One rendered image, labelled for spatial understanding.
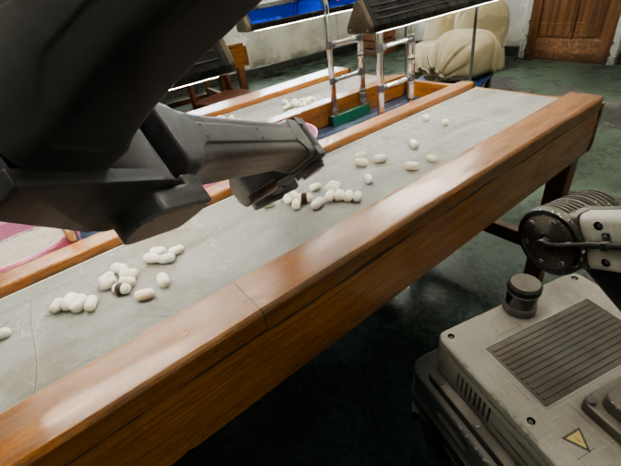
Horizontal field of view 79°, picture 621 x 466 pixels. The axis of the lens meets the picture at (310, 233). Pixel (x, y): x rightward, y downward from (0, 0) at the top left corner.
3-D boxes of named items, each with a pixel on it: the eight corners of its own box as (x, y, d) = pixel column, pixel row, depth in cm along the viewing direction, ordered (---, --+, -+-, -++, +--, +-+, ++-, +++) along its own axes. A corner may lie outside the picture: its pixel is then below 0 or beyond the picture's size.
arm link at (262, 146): (160, 207, 21) (45, 47, 21) (103, 258, 23) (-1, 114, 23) (337, 162, 61) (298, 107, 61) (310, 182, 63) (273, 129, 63)
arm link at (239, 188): (329, 161, 58) (297, 116, 58) (273, 196, 53) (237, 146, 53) (300, 189, 69) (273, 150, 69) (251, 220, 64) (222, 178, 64)
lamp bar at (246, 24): (378, 3, 153) (378, -19, 149) (248, 32, 125) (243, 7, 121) (364, 4, 158) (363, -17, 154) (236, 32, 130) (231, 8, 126)
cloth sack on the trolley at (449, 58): (507, 70, 346) (515, 24, 324) (454, 91, 316) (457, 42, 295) (456, 66, 386) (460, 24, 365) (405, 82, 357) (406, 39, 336)
